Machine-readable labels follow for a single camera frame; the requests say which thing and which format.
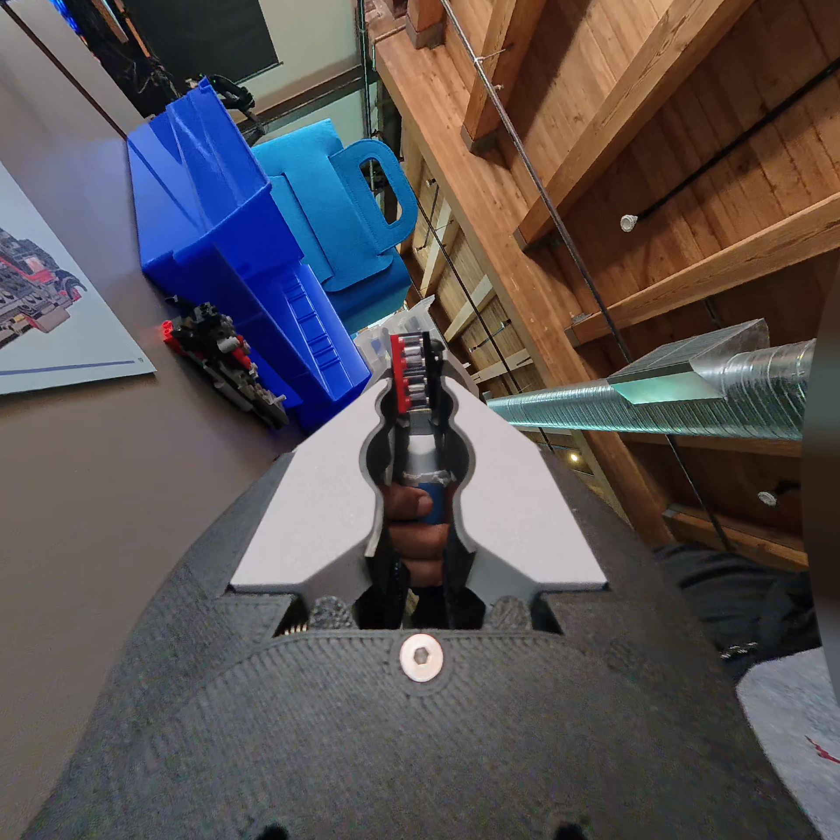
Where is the grey desk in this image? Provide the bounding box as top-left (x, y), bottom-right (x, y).
top-left (0, 0), bottom-right (395, 840)

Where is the person's right hand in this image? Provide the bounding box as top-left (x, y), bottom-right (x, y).
top-left (384, 484), bottom-right (450, 589)

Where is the black ceiling pipe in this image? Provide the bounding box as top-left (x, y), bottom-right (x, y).
top-left (637, 56), bottom-right (840, 223)

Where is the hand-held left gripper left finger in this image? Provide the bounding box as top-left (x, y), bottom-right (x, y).
top-left (230, 378), bottom-right (403, 629)

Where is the blue plastic bin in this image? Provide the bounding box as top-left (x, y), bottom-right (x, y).
top-left (249, 259), bottom-right (371, 434)
top-left (126, 75), bottom-right (273, 316)

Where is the blue felt bag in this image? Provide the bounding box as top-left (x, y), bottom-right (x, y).
top-left (252, 119), bottom-right (419, 336)

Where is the silver ventilation duct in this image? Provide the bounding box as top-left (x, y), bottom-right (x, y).
top-left (486, 319), bottom-right (818, 442)

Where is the clear plastic organizer box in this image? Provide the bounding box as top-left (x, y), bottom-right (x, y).
top-left (354, 295), bottom-right (437, 368)

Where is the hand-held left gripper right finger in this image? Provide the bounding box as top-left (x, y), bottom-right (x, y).
top-left (438, 378), bottom-right (609, 629)

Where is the grey toy brick car model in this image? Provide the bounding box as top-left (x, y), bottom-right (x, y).
top-left (162, 301), bottom-right (290, 431)

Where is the metal threaded rod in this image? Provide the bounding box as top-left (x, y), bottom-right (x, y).
top-left (438, 0), bottom-right (731, 551)

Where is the black screen panel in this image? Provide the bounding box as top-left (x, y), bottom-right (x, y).
top-left (121, 0), bottom-right (283, 89)

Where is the person's black jacket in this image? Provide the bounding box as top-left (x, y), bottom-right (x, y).
top-left (656, 541), bottom-right (824, 683)

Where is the toy brick instruction booklet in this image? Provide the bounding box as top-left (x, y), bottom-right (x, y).
top-left (0, 161), bottom-right (157, 396)

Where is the red black toy brick assembly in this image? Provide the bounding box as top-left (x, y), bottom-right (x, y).
top-left (388, 331), bottom-right (442, 427)

